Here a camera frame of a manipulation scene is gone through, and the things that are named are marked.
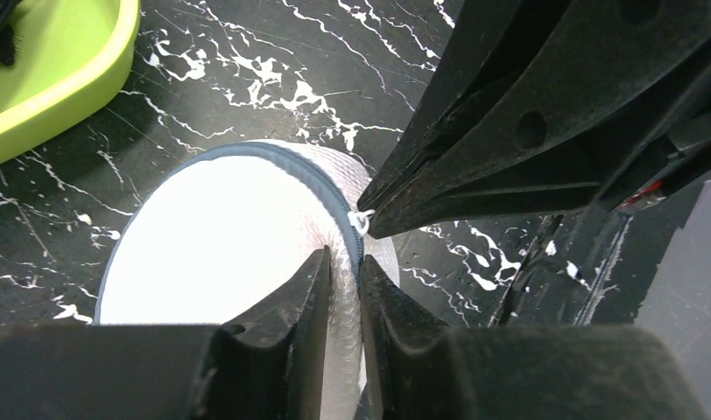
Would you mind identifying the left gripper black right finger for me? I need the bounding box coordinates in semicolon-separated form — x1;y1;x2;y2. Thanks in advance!
359;256;707;419

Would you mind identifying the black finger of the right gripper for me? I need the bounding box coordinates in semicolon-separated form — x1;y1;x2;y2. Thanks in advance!
358;0;711;213

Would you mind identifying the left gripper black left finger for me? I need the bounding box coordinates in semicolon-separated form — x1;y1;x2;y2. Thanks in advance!
0;248;332;419

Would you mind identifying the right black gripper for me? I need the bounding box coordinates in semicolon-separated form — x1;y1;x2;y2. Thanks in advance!
367;40;711;238

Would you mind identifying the white mesh laundry bag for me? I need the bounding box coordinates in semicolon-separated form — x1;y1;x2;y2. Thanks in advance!
94;139;400;419

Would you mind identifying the green plastic tray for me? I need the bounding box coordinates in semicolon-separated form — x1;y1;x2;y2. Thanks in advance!
0;1;141;164

